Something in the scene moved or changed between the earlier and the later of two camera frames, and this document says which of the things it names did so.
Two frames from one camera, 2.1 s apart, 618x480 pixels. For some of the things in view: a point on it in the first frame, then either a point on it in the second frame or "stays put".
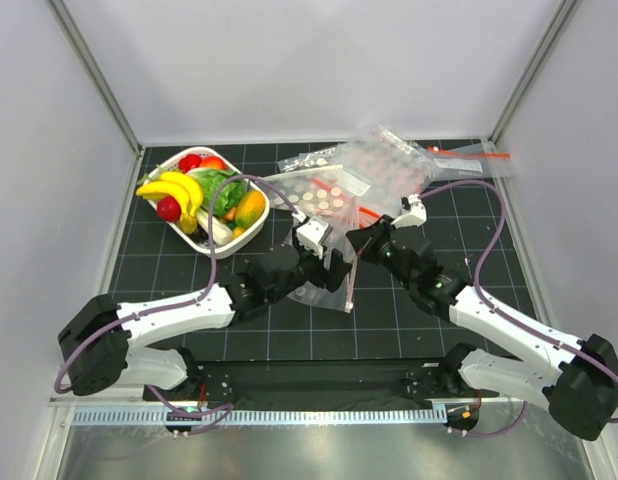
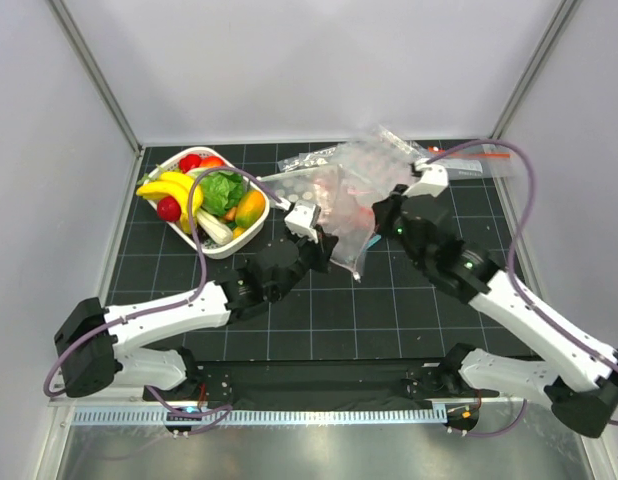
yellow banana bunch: (185, 191) stays put
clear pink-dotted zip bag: (326, 212) to (348, 186)
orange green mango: (250, 206) stays put
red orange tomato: (213, 162) stays put
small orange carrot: (232, 214) stays put
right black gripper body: (385, 256) to (390, 221)
